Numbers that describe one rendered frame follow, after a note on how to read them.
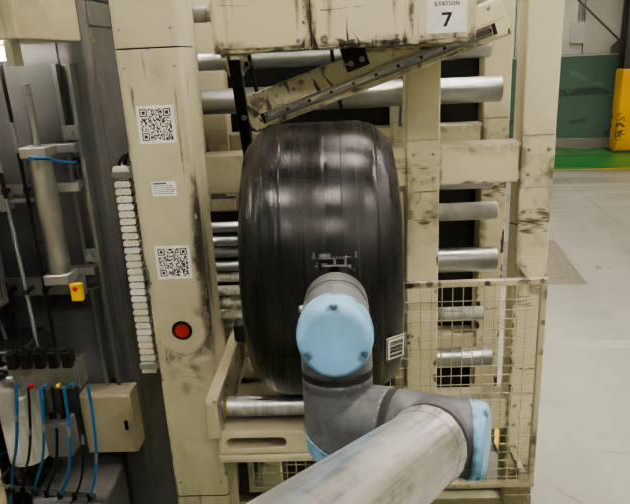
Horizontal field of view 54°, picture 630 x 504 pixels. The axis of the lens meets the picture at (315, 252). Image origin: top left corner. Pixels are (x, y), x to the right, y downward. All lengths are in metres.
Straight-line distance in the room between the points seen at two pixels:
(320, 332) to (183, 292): 0.69
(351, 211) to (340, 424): 0.46
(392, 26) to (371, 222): 0.56
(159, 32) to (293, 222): 0.45
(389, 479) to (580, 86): 10.37
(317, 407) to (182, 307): 0.67
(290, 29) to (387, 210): 0.55
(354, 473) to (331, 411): 0.29
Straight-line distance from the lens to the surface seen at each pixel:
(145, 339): 1.46
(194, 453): 1.57
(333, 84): 1.64
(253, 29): 1.52
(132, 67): 1.31
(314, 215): 1.11
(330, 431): 0.79
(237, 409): 1.39
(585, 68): 10.77
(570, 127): 10.81
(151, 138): 1.31
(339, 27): 1.51
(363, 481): 0.49
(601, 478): 2.81
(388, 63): 1.65
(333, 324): 0.73
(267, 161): 1.19
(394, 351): 1.20
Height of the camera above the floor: 1.63
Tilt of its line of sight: 18 degrees down
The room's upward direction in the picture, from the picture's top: 3 degrees counter-clockwise
